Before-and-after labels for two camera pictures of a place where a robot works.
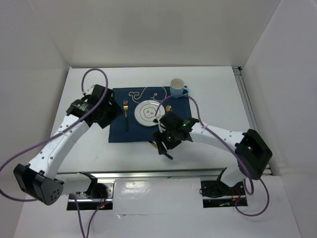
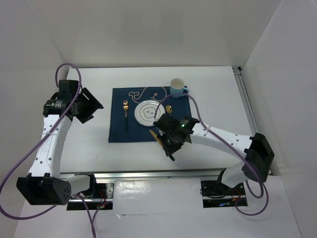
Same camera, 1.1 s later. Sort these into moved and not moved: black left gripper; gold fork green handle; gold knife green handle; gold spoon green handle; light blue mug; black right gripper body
Moved: black left gripper; gold knife green handle
Not moved: light blue mug; gold spoon green handle; black right gripper body; gold fork green handle
